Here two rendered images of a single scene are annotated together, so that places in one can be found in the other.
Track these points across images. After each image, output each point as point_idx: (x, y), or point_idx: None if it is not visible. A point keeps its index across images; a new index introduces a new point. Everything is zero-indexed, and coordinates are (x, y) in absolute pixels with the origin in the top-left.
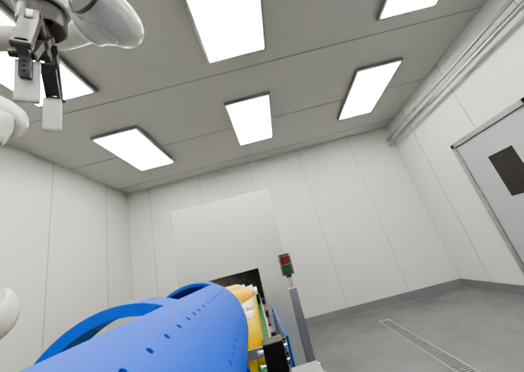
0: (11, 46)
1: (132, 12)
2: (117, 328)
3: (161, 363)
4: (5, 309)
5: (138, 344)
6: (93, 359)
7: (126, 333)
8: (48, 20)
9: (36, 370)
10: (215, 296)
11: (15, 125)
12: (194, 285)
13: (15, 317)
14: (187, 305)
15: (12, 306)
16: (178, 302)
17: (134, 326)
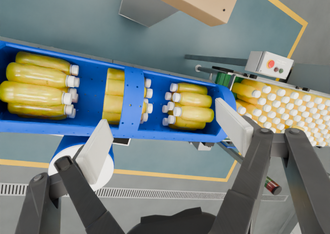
0: (44, 172)
1: None
2: (76, 127)
3: (72, 134)
4: None
5: (72, 131)
6: (55, 129)
7: (75, 129)
8: None
9: (44, 125)
10: (176, 138)
11: None
12: (220, 127)
13: None
14: (131, 134)
15: None
16: (129, 131)
17: (83, 129)
